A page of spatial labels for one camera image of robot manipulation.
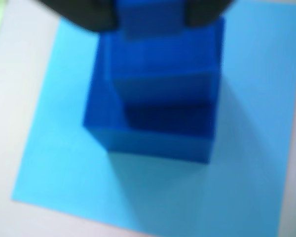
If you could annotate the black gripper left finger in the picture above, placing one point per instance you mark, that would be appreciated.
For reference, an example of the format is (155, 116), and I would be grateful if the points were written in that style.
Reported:
(88, 14)

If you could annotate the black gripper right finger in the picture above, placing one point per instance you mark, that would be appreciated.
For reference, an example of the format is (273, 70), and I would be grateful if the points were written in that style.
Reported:
(204, 11)

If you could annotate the tiny blue cube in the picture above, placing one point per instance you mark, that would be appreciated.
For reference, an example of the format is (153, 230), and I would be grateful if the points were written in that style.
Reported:
(150, 17)

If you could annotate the medium blue cube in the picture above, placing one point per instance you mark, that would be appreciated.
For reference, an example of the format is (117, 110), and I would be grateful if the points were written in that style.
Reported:
(98, 113)

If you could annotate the blue paper square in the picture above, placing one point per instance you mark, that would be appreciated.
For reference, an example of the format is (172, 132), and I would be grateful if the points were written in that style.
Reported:
(51, 160)

